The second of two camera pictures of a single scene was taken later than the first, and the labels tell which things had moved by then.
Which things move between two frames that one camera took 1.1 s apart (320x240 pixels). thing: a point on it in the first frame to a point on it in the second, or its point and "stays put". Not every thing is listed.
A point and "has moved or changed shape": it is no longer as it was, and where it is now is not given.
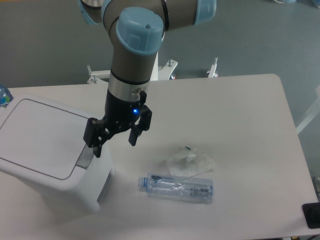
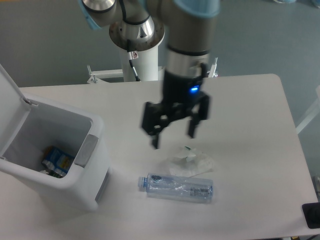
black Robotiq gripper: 120,113 to 176,89
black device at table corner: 311,213 stays put
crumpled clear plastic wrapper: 187,163 stays put
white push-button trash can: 41,145 has moved or changed shape
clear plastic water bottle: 177,187 stays put
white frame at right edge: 314,112 stays put
